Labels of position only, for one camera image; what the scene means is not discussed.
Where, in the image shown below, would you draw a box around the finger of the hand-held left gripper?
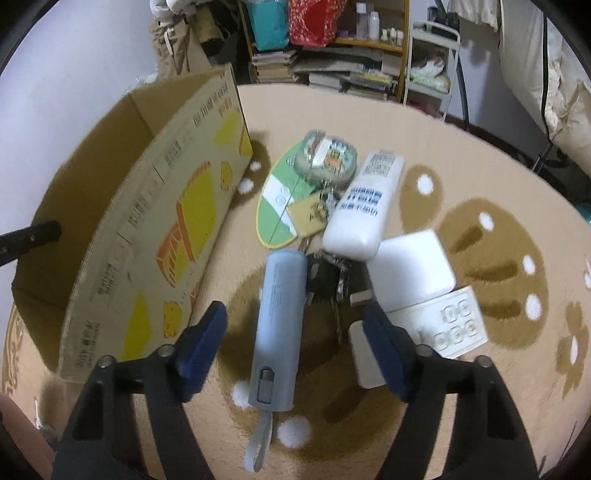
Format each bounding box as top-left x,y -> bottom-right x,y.
0,220 -> 62,267

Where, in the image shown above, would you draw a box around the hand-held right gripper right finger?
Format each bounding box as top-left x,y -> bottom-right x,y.
361,302 -> 541,480

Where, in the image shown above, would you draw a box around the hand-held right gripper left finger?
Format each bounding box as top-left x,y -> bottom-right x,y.
51,300 -> 229,480

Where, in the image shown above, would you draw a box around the blue cylindrical power bank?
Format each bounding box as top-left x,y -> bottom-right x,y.
244,249 -> 309,474

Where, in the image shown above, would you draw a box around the printed cardboard box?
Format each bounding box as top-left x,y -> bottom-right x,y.
10,62 -> 254,384

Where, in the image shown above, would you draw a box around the dog keychain charm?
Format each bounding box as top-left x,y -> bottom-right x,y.
310,190 -> 340,223

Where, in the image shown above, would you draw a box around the green cartoon earphone case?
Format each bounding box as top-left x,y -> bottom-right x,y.
294,130 -> 358,184

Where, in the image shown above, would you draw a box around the white charger block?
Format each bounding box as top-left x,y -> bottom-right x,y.
348,320 -> 393,389

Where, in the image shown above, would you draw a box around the white power strip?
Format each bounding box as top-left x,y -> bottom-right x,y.
385,285 -> 489,360

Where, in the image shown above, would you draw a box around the white rounded rectangular box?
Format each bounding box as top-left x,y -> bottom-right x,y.
367,229 -> 457,312

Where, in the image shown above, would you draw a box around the bunch of keys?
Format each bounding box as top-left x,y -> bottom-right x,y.
302,249 -> 356,347

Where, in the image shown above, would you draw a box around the white lotion tube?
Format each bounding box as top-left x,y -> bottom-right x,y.
322,148 -> 406,260

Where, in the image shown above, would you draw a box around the green and white hand fan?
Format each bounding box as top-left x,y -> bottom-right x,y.
255,144 -> 324,250

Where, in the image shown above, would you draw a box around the yellow card tag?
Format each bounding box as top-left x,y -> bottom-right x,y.
287,194 -> 329,237

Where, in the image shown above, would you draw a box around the brown paper bags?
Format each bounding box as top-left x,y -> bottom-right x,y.
150,18 -> 208,81

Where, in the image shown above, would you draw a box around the beige printed rug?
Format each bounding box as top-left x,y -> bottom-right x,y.
0,83 -> 591,480

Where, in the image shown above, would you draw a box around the pale green packet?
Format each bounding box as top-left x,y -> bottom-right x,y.
410,69 -> 451,90

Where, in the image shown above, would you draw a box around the wide pile of books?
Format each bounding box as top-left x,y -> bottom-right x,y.
295,48 -> 402,100

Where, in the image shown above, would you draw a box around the white crumpled cloth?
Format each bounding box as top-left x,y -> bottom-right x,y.
152,0 -> 241,24

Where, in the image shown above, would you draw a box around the small stack of books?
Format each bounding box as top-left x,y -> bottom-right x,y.
252,50 -> 298,84

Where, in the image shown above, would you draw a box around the wooden bookshelf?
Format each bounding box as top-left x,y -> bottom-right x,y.
238,0 -> 410,100

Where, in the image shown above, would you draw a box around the white metal rack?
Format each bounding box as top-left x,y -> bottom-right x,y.
405,21 -> 462,123

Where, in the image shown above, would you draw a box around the teal container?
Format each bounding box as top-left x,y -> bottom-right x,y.
246,0 -> 289,51

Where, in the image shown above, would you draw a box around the cream quilted bedding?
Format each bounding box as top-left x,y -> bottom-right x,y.
499,0 -> 591,171

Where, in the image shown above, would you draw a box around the red printed bag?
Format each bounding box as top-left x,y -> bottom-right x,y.
288,0 -> 347,47

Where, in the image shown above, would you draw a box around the black cables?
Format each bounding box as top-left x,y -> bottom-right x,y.
531,143 -> 591,204

